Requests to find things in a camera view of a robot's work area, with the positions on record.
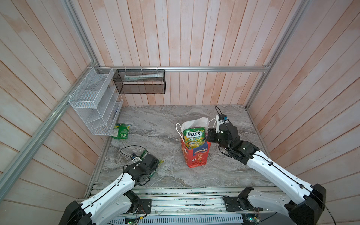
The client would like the green candy bag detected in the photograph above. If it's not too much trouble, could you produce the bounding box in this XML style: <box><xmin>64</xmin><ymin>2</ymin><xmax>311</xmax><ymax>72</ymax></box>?
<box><xmin>112</xmin><ymin>123</ymin><xmax>131</xmax><ymax>140</ymax></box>
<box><xmin>183</xmin><ymin>127</ymin><xmax>205</xmax><ymax>149</ymax></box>
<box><xmin>140</xmin><ymin>150</ymin><xmax>164</xmax><ymax>178</ymax></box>

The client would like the red paper bag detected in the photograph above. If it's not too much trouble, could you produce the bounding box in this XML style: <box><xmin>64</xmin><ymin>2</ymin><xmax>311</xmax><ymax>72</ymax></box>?
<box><xmin>175</xmin><ymin>117</ymin><xmax>211</xmax><ymax>168</ymax></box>

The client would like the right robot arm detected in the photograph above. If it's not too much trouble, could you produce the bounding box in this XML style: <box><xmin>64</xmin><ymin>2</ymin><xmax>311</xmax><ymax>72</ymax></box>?
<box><xmin>207</xmin><ymin>122</ymin><xmax>326</xmax><ymax>225</ymax></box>

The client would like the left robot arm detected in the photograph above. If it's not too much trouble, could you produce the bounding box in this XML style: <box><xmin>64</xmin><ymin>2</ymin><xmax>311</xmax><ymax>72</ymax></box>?
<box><xmin>59</xmin><ymin>153</ymin><xmax>159</xmax><ymax>225</ymax></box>

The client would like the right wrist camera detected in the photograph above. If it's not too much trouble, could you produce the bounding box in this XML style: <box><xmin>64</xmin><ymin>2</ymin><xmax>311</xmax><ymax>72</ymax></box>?
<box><xmin>215</xmin><ymin>114</ymin><xmax>229</xmax><ymax>133</ymax></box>

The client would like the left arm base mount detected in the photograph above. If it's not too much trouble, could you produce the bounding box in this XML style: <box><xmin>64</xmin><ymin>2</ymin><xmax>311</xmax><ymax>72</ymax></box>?
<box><xmin>124</xmin><ymin>190</ymin><xmax>152</xmax><ymax>215</ymax></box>

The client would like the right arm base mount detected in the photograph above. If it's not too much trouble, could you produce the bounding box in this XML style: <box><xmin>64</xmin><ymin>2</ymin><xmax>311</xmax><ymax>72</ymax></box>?
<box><xmin>222</xmin><ymin>187</ymin><xmax>263</xmax><ymax>212</ymax></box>

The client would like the white wire mesh shelf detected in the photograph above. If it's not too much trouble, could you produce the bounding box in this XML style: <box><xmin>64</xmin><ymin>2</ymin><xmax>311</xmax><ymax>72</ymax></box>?
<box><xmin>69</xmin><ymin>67</ymin><xmax>123</xmax><ymax>136</ymax></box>

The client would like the black wire mesh basket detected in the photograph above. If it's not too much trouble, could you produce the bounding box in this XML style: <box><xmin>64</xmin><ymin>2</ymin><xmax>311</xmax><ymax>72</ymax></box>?
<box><xmin>112</xmin><ymin>68</ymin><xmax>166</xmax><ymax>94</ymax></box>

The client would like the aluminium frame rail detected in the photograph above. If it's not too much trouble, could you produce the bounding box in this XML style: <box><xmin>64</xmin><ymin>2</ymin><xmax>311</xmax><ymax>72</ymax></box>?
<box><xmin>0</xmin><ymin>0</ymin><xmax>313</xmax><ymax>202</ymax></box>

